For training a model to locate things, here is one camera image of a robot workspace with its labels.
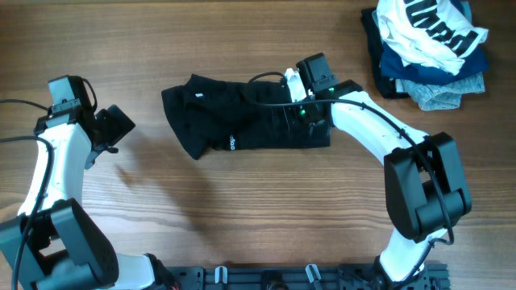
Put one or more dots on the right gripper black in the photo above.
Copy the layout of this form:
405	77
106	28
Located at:
292	121

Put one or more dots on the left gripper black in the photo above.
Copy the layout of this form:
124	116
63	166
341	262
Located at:
118	124

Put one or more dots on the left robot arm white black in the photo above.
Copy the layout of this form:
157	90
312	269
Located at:
53	243

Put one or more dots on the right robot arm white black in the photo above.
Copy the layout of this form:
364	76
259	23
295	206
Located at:
426	192

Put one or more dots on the black folded garment in pile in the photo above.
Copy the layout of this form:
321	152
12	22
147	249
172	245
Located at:
384	85

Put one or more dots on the grey denim folded garment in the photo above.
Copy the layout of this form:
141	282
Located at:
441	97

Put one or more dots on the white t-shirt black lettering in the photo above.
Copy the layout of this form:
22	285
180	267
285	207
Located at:
432	33

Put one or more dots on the navy blue folded garment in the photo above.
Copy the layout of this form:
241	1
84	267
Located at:
391	64

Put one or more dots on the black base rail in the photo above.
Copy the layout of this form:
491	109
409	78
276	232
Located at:
435	276

